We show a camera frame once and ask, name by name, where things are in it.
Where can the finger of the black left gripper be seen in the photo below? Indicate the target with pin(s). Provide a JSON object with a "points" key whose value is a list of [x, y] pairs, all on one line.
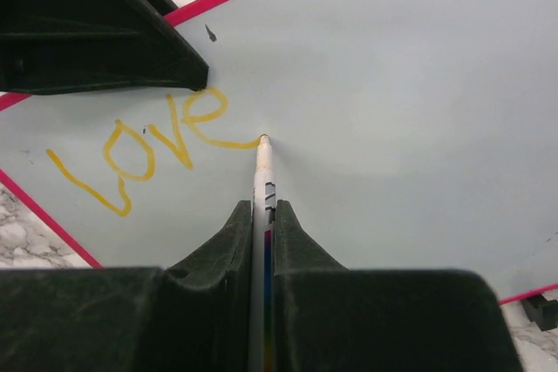
{"points": [[65, 46]]}

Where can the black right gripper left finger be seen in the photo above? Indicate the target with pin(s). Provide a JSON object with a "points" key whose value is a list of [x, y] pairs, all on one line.
{"points": [[192, 316]]}

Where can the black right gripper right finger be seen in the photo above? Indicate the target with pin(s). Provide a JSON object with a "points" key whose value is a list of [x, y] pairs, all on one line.
{"points": [[330, 318]]}

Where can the white marker pen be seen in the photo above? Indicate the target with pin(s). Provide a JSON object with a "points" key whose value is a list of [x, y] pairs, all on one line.
{"points": [[260, 338]]}

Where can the pink framed whiteboard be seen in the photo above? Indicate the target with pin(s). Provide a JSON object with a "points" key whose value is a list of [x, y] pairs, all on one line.
{"points": [[405, 133]]}

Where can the black whiteboard stand clip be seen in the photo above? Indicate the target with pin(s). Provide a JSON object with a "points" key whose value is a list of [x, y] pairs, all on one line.
{"points": [[541, 311]]}

